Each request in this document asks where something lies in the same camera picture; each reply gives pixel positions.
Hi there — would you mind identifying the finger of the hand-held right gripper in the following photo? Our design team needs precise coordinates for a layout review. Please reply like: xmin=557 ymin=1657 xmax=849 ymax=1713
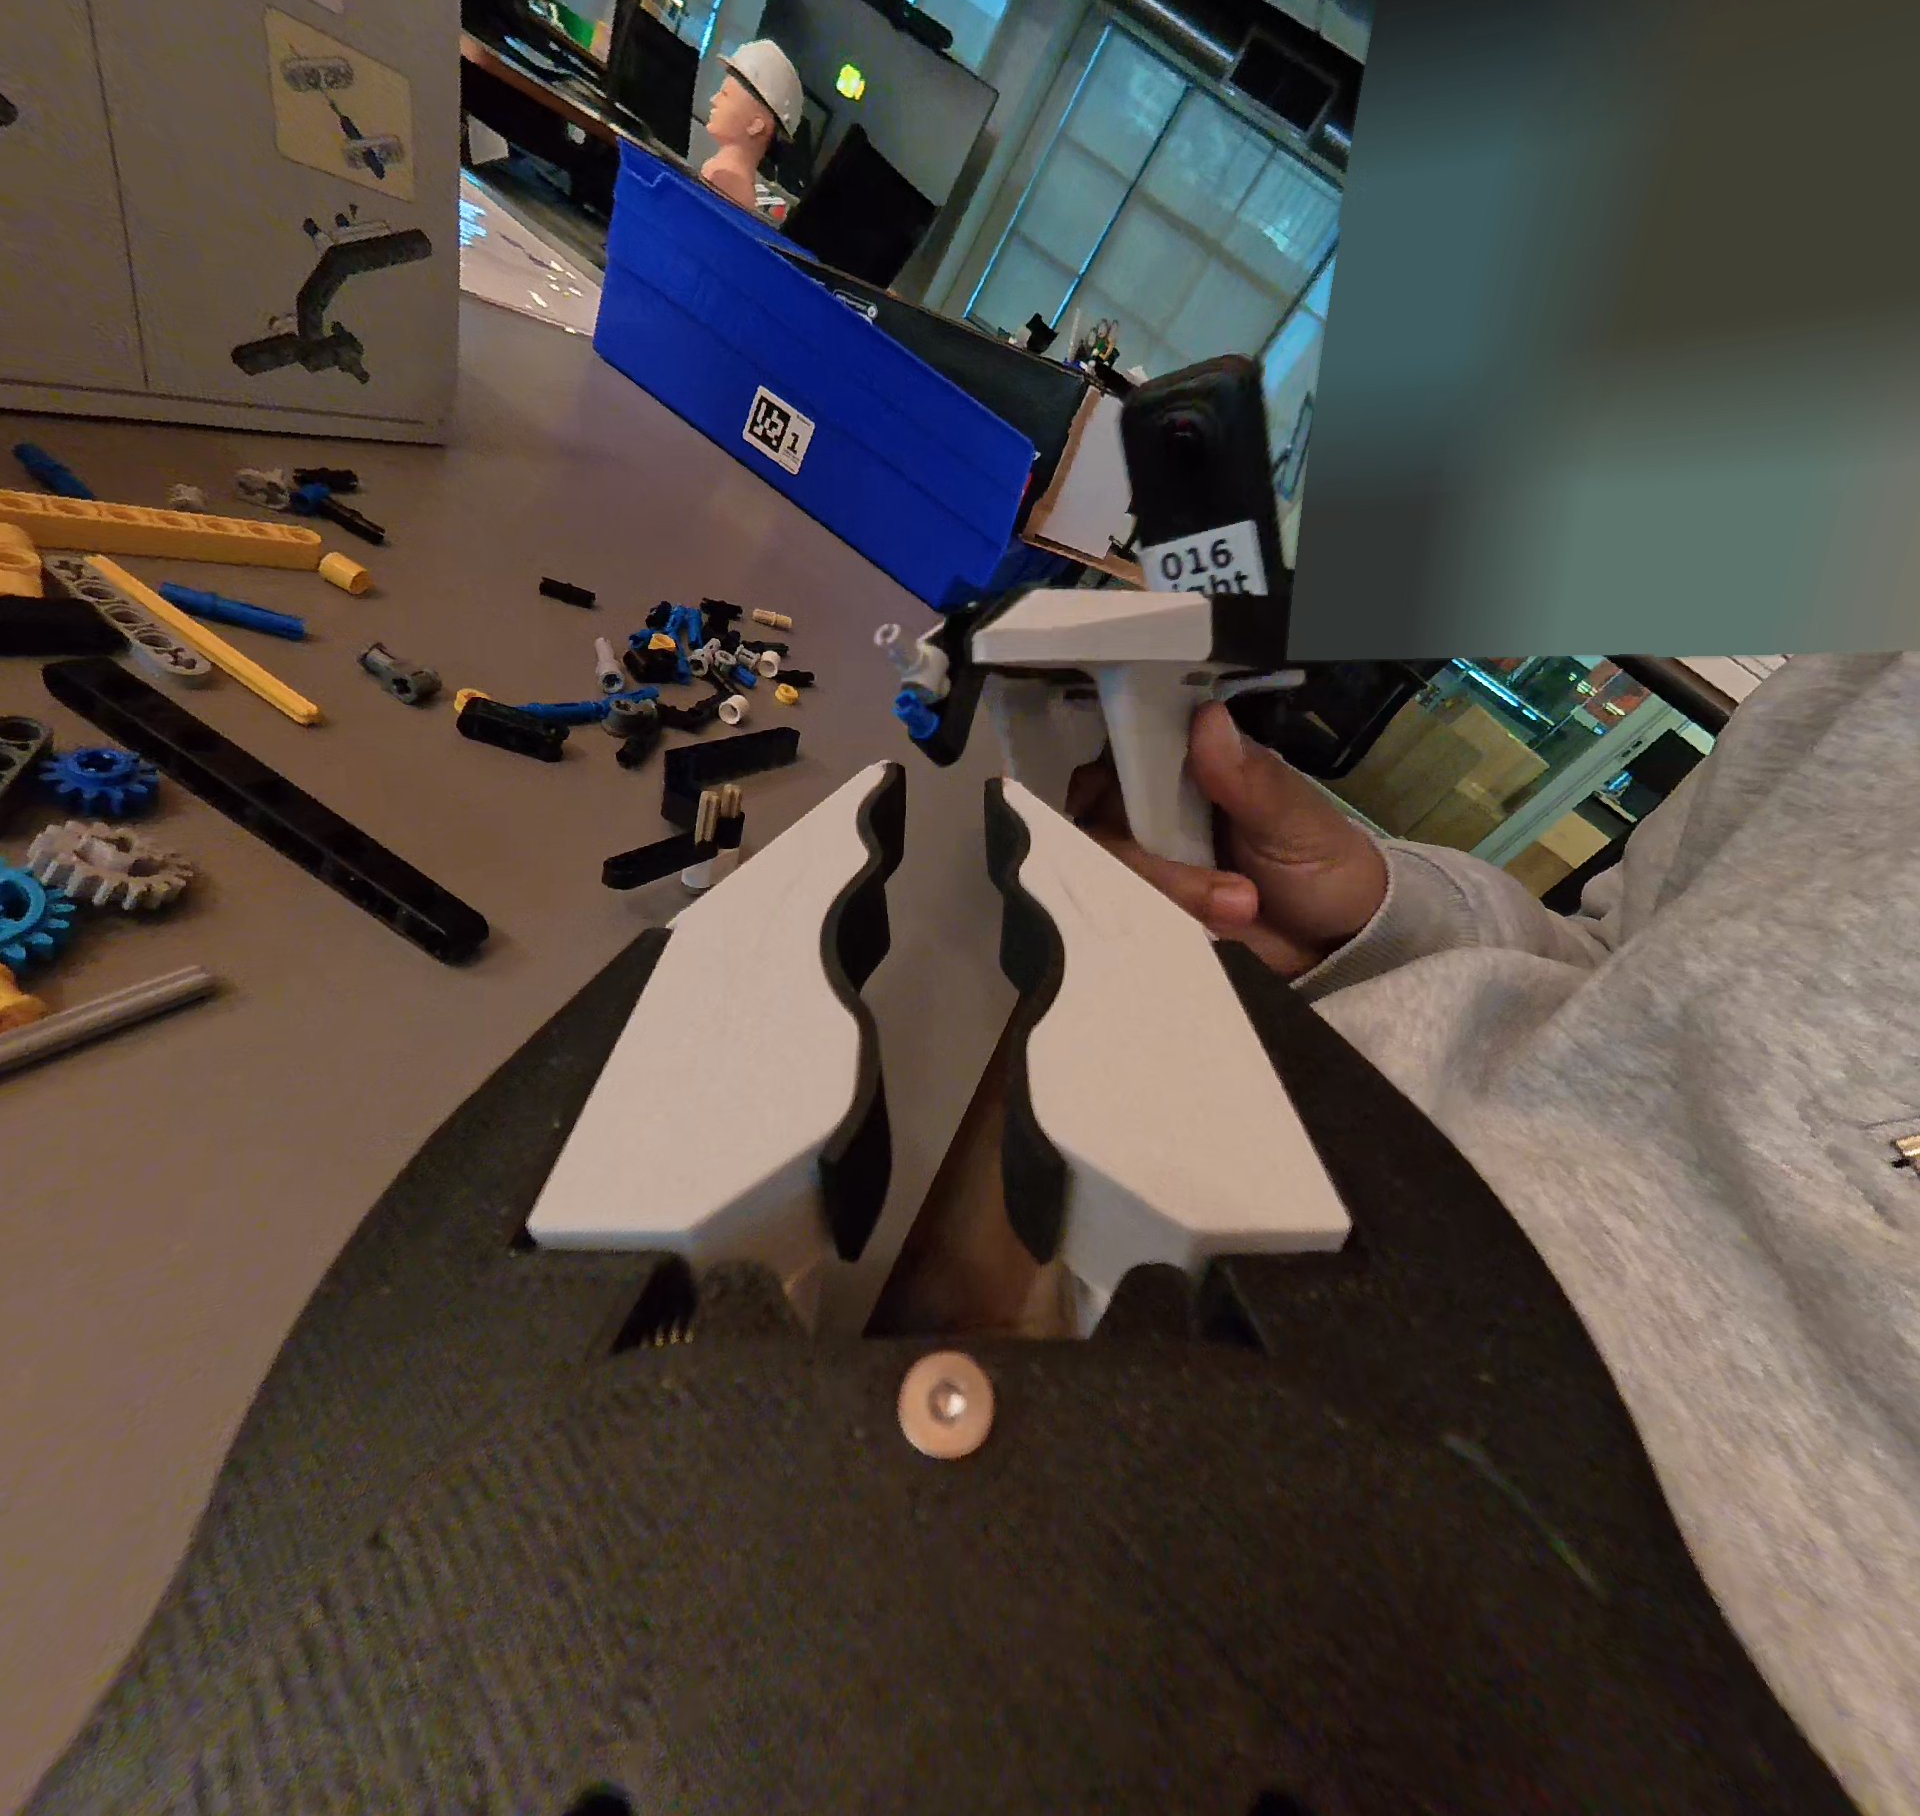
xmin=973 ymin=592 xmax=1220 ymax=806
xmin=912 ymin=612 xmax=996 ymax=773

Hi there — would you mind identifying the short black beam with tan pins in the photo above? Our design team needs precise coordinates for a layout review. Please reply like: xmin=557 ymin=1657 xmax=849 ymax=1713
xmin=662 ymin=726 xmax=801 ymax=888

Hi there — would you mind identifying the cardboard box with black lining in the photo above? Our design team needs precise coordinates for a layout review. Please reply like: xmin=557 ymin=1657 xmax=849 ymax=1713
xmin=885 ymin=293 xmax=1142 ymax=589

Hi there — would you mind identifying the blue lego axle pin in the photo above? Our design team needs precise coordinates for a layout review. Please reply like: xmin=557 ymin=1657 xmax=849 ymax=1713
xmin=159 ymin=582 xmax=308 ymax=643

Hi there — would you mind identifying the black computer monitor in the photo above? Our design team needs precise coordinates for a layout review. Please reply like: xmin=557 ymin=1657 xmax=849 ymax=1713
xmin=607 ymin=0 xmax=698 ymax=144

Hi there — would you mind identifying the large black screen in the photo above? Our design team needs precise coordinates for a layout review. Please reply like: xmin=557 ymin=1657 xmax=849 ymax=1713
xmin=758 ymin=0 xmax=1002 ymax=325

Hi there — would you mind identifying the person's right hand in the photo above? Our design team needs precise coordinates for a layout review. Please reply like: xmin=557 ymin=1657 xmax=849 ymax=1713
xmin=1126 ymin=709 xmax=1393 ymax=983

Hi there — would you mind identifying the long black lego beam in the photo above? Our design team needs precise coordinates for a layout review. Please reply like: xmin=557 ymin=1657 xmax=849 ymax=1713
xmin=42 ymin=658 xmax=492 ymax=966

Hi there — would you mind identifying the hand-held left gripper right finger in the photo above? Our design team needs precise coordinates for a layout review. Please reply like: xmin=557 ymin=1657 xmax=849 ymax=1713
xmin=984 ymin=777 xmax=1356 ymax=1331

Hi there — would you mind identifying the small blue and grey lego assembly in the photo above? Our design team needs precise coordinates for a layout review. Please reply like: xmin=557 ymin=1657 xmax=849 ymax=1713
xmin=876 ymin=623 xmax=962 ymax=738

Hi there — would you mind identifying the large blue plastic bin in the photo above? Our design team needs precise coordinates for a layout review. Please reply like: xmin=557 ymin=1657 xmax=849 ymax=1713
xmin=592 ymin=136 xmax=1040 ymax=615

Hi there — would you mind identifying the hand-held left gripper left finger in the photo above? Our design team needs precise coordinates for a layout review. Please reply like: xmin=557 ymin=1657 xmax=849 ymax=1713
xmin=525 ymin=760 xmax=910 ymax=1340

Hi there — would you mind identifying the blue and black pin assembly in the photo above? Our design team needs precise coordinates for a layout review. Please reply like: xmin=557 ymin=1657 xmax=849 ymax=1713
xmin=233 ymin=467 xmax=387 ymax=546

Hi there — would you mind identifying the long yellow lego beam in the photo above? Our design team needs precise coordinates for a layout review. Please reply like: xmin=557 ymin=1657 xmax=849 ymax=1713
xmin=0 ymin=488 xmax=324 ymax=570

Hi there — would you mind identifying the pile of lego beams and gears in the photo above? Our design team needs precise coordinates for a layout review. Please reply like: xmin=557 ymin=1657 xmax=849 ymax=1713
xmin=0 ymin=520 xmax=211 ymax=1029

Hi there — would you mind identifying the person's right forearm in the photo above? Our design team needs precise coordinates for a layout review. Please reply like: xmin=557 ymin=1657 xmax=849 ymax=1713
xmin=1297 ymin=832 xmax=1696 ymax=1016

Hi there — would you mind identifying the black office chair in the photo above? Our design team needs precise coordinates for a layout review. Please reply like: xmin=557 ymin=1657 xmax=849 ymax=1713
xmin=1267 ymin=660 xmax=1450 ymax=797

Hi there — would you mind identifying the grey lego axle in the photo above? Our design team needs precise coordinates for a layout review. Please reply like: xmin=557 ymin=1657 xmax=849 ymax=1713
xmin=0 ymin=965 xmax=222 ymax=1085

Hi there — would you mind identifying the stack of cardboard boxes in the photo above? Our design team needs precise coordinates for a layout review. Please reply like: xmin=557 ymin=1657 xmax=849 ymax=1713
xmin=1335 ymin=705 xmax=1554 ymax=865

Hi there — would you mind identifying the yellow lego axle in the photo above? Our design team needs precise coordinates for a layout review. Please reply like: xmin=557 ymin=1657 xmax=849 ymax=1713
xmin=90 ymin=556 xmax=323 ymax=726

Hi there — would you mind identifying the person's light sweatshirt torso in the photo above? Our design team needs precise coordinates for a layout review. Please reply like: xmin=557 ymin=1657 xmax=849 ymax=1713
xmin=1321 ymin=654 xmax=1920 ymax=1816

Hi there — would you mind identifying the white box with printed diagrams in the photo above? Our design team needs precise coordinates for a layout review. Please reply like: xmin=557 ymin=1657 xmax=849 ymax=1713
xmin=0 ymin=0 xmax=463 ymax=446

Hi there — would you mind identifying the white hard hat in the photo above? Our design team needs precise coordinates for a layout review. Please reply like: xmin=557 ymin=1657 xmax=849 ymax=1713
xmin=717 ymin=39 xmax=812 ymax=144

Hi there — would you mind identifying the pile of small lego pins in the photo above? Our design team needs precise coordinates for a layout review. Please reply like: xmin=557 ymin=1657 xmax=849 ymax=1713
xmin=455 ymin=598 xmax=821 ymax=773

